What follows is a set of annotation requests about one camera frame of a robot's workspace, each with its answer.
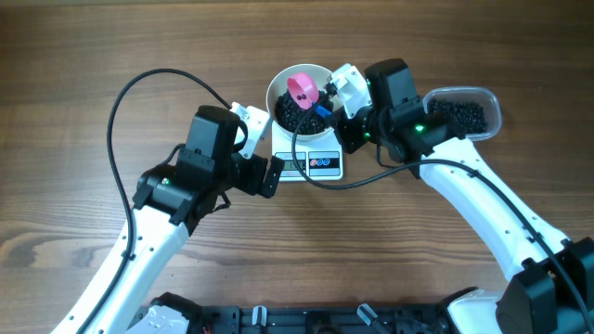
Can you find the clear plastic container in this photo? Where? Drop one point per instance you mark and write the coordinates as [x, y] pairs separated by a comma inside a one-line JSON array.
[[482, 96]]

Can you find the pink scoop blue handle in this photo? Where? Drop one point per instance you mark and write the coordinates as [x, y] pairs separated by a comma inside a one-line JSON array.
[[306, 90]]

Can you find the white bowl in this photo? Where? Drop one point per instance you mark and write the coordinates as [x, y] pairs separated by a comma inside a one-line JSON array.
[[278, 88]]

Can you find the white kitchen scale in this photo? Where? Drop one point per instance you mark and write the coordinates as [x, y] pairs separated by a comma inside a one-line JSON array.
[[319, 155]]

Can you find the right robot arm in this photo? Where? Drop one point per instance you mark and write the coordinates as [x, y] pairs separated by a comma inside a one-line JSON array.
[[550, 277]]

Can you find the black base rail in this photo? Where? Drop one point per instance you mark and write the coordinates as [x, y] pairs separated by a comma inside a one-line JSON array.
[[399, 319]]

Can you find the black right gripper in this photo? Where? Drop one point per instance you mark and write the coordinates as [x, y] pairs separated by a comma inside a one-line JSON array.
[[346, 134]]

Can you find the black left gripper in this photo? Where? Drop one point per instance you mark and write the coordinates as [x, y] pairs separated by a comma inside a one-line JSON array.
[[270, 176]]

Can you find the black beans in bowl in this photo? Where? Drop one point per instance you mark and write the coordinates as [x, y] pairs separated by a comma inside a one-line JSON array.
[[288, 114]]

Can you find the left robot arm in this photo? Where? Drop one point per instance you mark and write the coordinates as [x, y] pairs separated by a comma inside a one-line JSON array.
[[169, 202]]

